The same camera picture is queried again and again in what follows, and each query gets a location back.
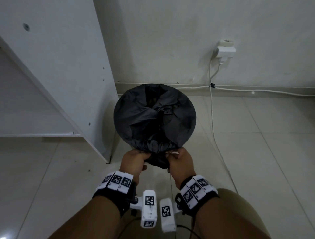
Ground person's right hand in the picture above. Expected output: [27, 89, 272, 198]
[166, 147, 197, 190]

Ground person's left hand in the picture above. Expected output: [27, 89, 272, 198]
[120, 149, 148, 186]

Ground black garbage bag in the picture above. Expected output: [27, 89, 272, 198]
[113, 83, 197, 170]

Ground person's left forearm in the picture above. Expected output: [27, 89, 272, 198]
[49, 197, 126, 239]

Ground person's right forearm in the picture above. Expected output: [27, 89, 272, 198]
[192, 195, 272, 239]

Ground white marker wristband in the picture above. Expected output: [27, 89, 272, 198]
[92, 171, 137, 218]
[175, 175, 220, 217]

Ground white cabinet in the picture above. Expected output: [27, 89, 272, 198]
[0, 0, 119, 164]

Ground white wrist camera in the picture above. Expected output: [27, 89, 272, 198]
[130, 190, 158, 228]
[159, 197, 181, 232]

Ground white power cable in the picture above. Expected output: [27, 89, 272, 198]
[209, 59, 239, 194]

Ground white wall cable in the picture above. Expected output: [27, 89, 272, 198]
[170, 85, 315, 97]

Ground white wall power adapter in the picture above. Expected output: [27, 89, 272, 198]
[213, 39, 236, 65]

